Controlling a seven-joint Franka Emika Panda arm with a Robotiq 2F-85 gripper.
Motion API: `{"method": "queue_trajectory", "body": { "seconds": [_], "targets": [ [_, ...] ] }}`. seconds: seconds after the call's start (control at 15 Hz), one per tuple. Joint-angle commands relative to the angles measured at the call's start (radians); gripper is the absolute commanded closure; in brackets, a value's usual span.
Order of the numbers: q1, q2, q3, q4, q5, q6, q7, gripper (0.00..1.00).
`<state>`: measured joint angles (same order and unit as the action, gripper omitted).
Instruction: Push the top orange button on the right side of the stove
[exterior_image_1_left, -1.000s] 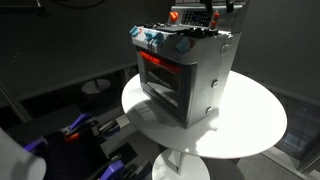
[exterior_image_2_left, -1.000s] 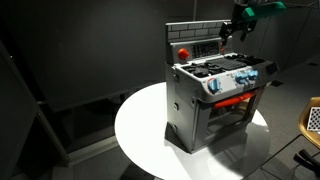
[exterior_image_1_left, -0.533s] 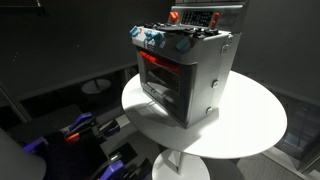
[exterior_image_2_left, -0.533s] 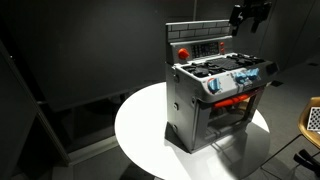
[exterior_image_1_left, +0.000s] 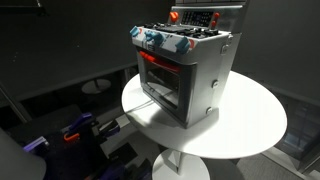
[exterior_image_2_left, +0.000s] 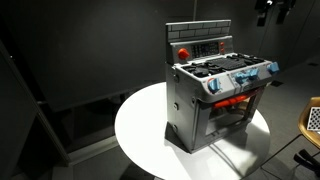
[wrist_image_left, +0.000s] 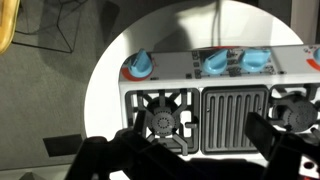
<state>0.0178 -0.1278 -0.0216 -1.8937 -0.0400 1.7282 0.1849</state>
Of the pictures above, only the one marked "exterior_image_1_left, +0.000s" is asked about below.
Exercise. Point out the orange button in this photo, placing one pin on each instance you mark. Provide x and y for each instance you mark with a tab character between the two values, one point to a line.
213	24
217	15

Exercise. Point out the red oven door handle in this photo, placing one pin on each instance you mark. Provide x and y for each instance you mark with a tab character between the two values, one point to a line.
160	63

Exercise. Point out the small round side table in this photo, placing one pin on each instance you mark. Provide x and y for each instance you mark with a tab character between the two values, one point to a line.
96	86

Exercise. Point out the round white table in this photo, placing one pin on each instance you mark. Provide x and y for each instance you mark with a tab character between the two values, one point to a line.
250	120

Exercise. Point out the blue stove knob far right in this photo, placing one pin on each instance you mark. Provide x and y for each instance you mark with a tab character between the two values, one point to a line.
183	45

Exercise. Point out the blue stove knob middle left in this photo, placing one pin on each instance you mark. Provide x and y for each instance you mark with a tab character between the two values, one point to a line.
150	35

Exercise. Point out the grey toy stove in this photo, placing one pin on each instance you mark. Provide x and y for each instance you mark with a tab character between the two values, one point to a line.
193	93

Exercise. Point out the bottom orange button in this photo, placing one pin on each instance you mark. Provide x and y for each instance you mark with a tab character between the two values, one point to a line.
213	24

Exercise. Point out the top orange button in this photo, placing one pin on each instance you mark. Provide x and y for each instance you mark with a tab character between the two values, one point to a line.
217	15

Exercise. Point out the blue stove knob middle right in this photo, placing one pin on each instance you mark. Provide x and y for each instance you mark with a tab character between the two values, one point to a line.
158	38

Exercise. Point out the large orange round knob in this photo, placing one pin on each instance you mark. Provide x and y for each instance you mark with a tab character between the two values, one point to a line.
174	16

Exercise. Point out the blue stove knob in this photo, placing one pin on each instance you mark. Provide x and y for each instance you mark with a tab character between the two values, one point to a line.
158	38
134	31
183	45
150	35

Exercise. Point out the blue stove knob far left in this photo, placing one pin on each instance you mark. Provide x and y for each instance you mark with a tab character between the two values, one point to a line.
134	31

